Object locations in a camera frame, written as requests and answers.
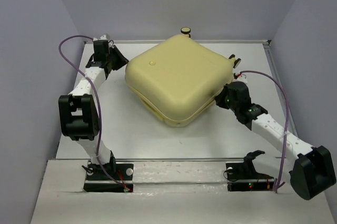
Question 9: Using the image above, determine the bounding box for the yellow hard-shell suitcase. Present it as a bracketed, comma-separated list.
[125, 27, 241, 127]

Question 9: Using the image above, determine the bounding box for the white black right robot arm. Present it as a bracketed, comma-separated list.
[215, 81, 336, 200]

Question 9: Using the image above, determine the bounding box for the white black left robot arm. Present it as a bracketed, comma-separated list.
[58, 35, 129, 179]

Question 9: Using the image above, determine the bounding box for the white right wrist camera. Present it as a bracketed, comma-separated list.
[233, 73, 248, 84]

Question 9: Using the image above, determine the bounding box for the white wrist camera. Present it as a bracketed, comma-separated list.
[92, 34, 111, 42]
[233, 73, 248, 84]

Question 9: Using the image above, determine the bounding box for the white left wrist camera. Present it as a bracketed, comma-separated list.
[92, 34, 111, 42]

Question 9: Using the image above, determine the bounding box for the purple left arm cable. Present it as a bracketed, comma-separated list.
[58, 35, 126, 188]

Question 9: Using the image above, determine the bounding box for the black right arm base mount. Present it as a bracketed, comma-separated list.
[223, 150, 274, 192]

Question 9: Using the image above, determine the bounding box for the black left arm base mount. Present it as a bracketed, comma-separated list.
[82, 161, 134, 193]

